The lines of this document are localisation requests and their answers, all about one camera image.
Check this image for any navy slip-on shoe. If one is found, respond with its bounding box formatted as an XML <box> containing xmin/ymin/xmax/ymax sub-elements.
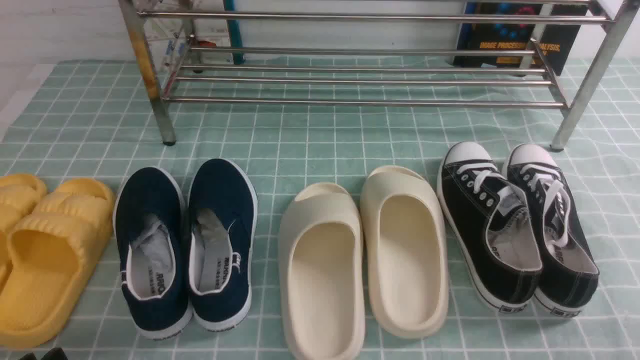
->
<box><xmin>112</xmin><ymin>166</ymin><xmax>194</xmax><ymax>340</ymax></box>
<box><xmin>187</xmin><ymin>158</ymin><xmax>258</xmax><ymax>332</ymax></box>

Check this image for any teal pole behind rack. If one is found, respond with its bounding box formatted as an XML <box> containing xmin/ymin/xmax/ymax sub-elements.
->
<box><xmin>223</xmin><ymin>0</ymin><xmax>245</xmax><ymax>65</ymax></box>

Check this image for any metal shoe rack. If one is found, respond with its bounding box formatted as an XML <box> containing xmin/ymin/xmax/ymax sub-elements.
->
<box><xmin>118</xmin><ymin>0</ymin><xmax>639</xmax><ymax>152</ymax></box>

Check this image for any green checkered cloth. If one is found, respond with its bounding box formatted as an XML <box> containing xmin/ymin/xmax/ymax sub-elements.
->
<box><xmin>1</xmin><ymin>58</ymin><xmax>639</xmax><ymax>360</ymax></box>

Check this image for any cream slide sandal left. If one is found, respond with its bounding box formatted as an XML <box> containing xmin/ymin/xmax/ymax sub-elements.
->
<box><xmin>278</xmin><ymin>182</ymin><xmax>366</xmax><ymax>360</ymax></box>

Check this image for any cream slide sandal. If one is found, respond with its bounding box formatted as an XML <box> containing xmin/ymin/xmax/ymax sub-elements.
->
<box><xmin>359</xmin><ymin>165</ymin><xmax>450</xmax><ymax>338</ymax></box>
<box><xmin>278</xmin><ymin>182</ymin><xmax>366</xmax><ymax>360</ymax></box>

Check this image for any cream slide sandal right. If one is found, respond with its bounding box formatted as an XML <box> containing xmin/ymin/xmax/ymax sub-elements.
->
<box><xmin>359</xmin><ymin>165</ymin><xmax>450</xmax><ymax>338</ymax></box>

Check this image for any black canvas sneaker left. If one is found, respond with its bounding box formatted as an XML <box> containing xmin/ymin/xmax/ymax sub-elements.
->
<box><xmin>436</xmin><ymin>141</ymin><xmax>543</xmax><ymax>313</ymax></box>

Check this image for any black canvas sneaker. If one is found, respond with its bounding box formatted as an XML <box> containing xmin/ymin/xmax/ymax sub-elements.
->
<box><xmin>436</xmin><ymin>141</ymin><xmax>543</xmax><ymax>313</ymax></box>
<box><xmin>502</xmin><ymin>143</ymin><xmax>601</xmax><ymax>318</ymax></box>

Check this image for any dark image processing book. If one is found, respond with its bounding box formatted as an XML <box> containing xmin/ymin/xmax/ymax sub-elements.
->
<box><xmin>451</xmin><ymin>2</ymin><xmax>581</xmax><ymax>75</ymax></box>

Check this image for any black canvas sneaker right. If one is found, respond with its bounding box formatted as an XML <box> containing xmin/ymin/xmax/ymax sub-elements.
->
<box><xmin>502</xmin><ymin>143</ymin><xmax>601</xmax><ymax>318</ymax></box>

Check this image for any yellow slide sandal inner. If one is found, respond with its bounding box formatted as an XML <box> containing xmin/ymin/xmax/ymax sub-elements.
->
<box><xmin>1</xmin><ymin>177</ymin><xmax>115</xmax><ymax>349</ymax></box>

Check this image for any yellow slide sandal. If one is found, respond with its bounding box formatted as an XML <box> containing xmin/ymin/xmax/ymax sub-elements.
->
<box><xmin>1</xmin><ymin>177</ymin><xmax>115</xmax><ymax>349</ymax></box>
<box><xmin>0</xmin><ymin>173</ymin><xmax>48</xmax><ymax>288</ymax></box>

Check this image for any yellow slide sandal outer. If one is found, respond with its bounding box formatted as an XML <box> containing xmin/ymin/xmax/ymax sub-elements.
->
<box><xmin>0</xmin><ymin>173</ymin><xmax>48</xmax><ymax>288</ymax></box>

